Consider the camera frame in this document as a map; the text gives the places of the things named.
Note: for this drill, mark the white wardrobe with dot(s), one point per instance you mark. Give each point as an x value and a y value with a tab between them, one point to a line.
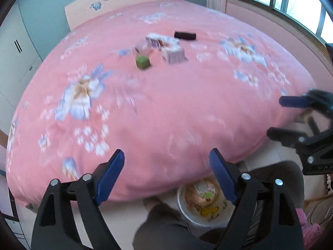
15	54

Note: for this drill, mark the white trash bin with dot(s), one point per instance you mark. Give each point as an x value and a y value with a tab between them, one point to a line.
191	214

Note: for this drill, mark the black foam roll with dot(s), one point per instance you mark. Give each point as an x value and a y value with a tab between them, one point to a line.
184	35

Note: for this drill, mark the white drawer cabinet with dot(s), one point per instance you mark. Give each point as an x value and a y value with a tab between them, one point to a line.
11	221

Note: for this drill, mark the white milk carton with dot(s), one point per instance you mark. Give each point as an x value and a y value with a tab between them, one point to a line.
153	41
169	42
173	55

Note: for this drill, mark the pink fuzzy cloth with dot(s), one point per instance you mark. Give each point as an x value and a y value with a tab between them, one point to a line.
309	231

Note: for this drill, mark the pink floral blanket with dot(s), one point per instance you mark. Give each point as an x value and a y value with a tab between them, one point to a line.
161	104

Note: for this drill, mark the green cube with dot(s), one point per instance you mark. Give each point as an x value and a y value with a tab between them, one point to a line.
143	62

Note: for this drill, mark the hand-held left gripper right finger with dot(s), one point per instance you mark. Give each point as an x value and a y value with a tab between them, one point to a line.
223	179

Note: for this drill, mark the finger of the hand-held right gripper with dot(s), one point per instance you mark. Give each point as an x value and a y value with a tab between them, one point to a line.
283	135
292	101

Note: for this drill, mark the wooden headboard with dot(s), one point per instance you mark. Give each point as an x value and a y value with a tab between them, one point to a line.
117	2

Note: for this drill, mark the yellow wrapper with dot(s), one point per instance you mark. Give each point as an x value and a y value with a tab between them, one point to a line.
210	211

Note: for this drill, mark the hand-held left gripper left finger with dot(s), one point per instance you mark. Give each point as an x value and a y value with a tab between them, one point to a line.
111	177

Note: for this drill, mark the orange striped snack bag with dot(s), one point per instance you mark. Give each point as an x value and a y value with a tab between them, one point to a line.
197	196

